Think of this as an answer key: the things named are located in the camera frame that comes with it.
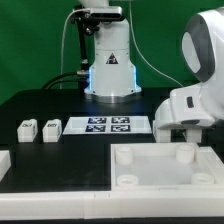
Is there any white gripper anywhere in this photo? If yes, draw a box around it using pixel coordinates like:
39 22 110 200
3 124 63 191
154 84 215 130

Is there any white square tabletop part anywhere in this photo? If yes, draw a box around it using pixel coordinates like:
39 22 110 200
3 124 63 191
110 142 224 191

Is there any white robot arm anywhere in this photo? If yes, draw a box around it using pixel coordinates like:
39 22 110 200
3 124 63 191
79 0 224 130

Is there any white sheet with markers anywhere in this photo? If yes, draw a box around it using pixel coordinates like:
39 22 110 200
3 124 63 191
63 116 152 135

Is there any white left fence block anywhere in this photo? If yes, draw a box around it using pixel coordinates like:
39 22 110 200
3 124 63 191
0 151 11 181

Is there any white front fence wall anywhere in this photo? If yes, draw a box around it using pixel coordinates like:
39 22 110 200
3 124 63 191
0 190 224 221

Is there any black cables bundle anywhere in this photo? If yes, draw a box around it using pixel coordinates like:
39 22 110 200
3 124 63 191
41 71 90 90

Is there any white cable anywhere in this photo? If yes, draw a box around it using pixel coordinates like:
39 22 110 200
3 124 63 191
59 0 184 90

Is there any black camera on stand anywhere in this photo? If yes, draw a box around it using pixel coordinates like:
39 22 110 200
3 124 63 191
71 6 124 22

